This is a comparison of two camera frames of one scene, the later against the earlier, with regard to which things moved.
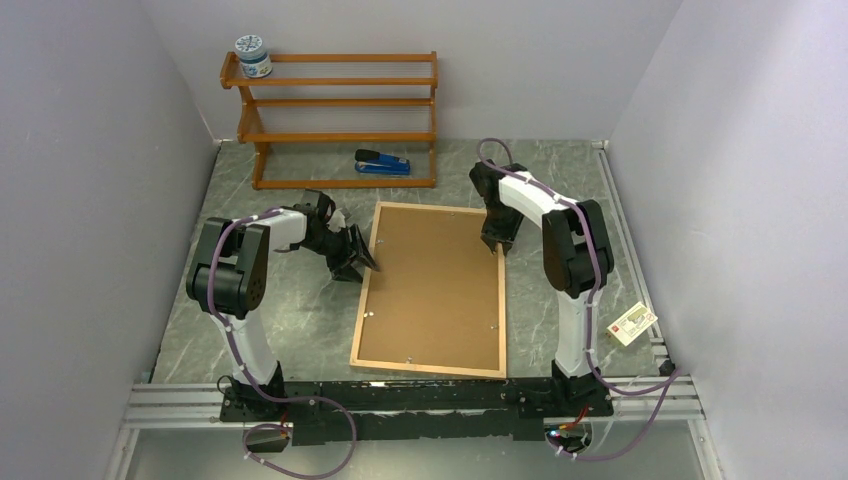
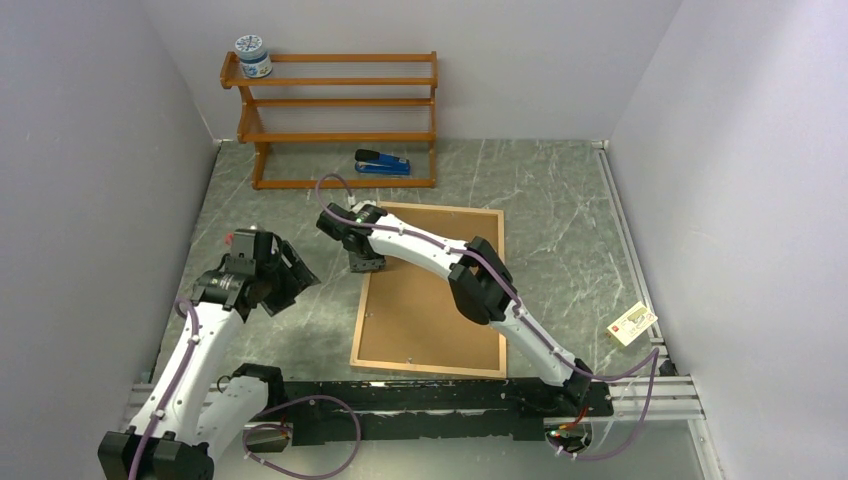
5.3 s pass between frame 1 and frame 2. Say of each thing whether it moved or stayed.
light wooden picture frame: stayed
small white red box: stayed
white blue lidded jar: stayed
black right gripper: moved
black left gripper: moved
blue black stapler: stayed
